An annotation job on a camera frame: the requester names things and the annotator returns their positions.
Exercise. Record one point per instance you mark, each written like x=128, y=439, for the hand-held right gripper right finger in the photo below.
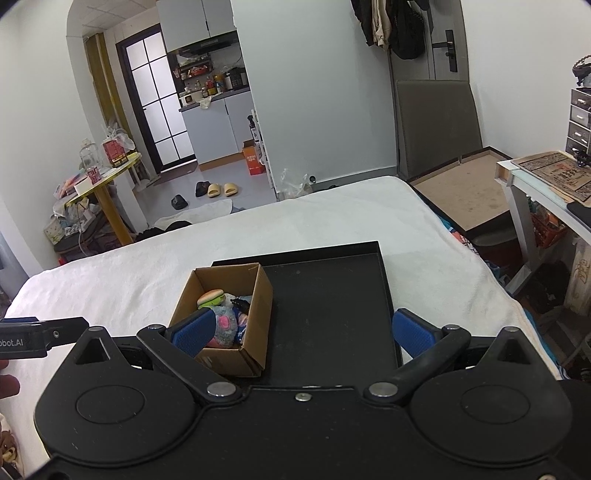
x=413, y=332

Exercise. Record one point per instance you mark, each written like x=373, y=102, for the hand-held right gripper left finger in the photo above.
x=194, y=332

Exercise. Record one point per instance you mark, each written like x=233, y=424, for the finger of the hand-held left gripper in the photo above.
x=64, y=333

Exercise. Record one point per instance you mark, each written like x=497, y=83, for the grey and pink plush toy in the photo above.
x=226, y=325

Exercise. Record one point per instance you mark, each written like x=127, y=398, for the plush hamburger toy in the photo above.
x=211, y=297

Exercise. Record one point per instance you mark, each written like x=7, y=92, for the small black fabric item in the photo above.
x=239, y=303

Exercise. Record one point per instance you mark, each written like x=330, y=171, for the brown cardboard box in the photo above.
x=256, y=323

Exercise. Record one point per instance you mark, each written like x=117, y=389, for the black tray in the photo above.
x=323, y=314

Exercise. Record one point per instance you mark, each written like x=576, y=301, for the person's left hand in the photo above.
x=8, y=386

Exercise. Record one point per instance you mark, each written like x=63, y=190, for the colourful printed bedsheet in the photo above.
x=466, y=240

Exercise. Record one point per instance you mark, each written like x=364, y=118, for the pile of household clutter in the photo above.
x=69, y=221

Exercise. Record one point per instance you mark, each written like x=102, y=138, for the white floor towel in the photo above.
x=198, y=212

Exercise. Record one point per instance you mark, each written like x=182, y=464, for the black slipper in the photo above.
x=201, y=189
x=180, y=201

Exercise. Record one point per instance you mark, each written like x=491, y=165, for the yellow round table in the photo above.
x=111, y=207

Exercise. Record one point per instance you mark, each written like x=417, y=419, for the beige slipper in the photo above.
x=214, y=190
x=231, y=189

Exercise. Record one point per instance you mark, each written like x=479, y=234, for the black framed brown board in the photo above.
x=466, y=194

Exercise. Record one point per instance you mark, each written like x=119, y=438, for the white flat box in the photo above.
x=90, y=185

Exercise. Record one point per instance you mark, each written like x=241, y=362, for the white desk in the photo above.
x=512, y=217

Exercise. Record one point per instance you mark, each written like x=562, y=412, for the small red box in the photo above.
x=93, y=175

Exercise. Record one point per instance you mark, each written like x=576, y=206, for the orange basket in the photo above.
x=547, y=228

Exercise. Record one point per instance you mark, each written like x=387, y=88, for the clear plastic bag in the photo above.
x=295, y=184

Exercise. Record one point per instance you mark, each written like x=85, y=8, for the glass jar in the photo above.
x=88, y=154

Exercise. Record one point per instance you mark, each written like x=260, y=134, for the orange cardboard box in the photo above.
x=254, y=161

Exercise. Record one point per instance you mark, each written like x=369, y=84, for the grey upholstered panel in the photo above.
x=438, y=129

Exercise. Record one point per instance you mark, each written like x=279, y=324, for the white kitchen base cabinet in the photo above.
x=217, y=124

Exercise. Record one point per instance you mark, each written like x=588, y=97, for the printed brown desk mat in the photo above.
x=554, y=173

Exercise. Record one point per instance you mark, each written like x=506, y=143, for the black spray bottle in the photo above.
x=253, y=127

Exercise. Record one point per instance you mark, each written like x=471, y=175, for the black framed glass door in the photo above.
x=157, y=101

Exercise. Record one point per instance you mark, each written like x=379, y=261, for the small grey drawer unit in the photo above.
x=581, y=122

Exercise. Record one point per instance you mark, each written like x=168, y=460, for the grey door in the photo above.
x=452, y=46

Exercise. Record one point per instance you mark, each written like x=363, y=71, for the hanging dark clothes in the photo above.
x=392, y=23

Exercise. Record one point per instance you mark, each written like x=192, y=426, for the black metal ornament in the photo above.
x=582, y=69

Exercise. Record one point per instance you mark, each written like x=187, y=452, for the white kitchen wall cabinet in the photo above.
x=198, y=21

